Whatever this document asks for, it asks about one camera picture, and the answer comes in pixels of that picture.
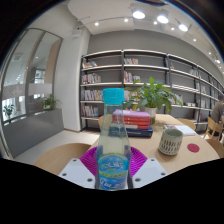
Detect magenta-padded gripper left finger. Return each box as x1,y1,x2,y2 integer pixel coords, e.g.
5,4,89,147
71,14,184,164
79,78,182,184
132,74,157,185
58,146,100,190

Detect green potted plant, white pot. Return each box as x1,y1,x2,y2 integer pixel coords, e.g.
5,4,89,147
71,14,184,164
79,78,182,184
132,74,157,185
123,77,184,125

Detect grey bookshelf unit with books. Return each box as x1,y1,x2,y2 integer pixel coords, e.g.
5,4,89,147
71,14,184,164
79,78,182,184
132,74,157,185
79,49,224,133

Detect person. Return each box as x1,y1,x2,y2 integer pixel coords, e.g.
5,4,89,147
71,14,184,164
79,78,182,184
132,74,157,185
210,96,224,126

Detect clear water bottle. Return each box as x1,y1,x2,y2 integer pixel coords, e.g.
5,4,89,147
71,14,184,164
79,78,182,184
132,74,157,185
94,87,133,192

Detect flat round red coaster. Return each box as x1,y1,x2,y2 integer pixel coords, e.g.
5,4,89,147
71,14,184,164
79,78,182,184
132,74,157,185
187,143,200,154

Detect white printed booklet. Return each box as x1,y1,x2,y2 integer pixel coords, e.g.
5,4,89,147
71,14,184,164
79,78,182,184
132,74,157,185
163,124,198,137

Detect small green window plant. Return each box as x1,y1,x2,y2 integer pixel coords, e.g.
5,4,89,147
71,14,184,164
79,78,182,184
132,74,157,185
41,94,62,111
2,103,16,122

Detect pink book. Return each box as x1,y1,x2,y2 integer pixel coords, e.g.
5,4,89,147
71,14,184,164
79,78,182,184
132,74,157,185
112,109,152,123

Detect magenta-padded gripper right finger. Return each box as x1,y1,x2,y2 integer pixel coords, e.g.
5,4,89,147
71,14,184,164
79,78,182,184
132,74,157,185
129,146,168,190

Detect ceiling spotlights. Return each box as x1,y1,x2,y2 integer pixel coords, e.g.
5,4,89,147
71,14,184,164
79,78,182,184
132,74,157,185
93,8,223,64

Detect pale green patterned ceramic cup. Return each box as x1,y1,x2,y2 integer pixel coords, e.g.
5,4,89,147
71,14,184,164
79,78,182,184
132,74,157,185
157,128,184,157

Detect round-backed light wood chair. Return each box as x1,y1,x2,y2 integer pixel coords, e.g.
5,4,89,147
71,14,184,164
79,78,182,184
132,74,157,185
204,138,224,159
176,117,197,131
33,143,93,176
97,114,105,130

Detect red book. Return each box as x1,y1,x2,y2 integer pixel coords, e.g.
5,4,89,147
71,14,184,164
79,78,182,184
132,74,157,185
123,117,151,131

